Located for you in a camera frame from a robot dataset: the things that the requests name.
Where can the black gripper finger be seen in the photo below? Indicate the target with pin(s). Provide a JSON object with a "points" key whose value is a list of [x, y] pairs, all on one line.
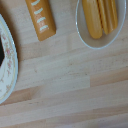
{"points": [[1, 53]]}

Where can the orange sponge block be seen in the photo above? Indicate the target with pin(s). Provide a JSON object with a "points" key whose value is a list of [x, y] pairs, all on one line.
{"points": [[40, 20]]}

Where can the floral rimmed white plate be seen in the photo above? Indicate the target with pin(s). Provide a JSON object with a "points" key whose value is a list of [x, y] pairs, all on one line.
{"points": [[10, 66]]}

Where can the thick yellow food stick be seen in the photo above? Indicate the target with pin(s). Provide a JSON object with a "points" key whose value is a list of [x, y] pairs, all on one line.
{"points": [[92, 20]]}

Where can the small white bowl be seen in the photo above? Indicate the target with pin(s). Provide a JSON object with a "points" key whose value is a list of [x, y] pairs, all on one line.
{"points": [[100, 43]]}

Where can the thin yellow food stick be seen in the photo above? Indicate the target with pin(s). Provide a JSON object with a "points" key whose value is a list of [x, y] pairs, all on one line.
{"points": [[114, 13]]}

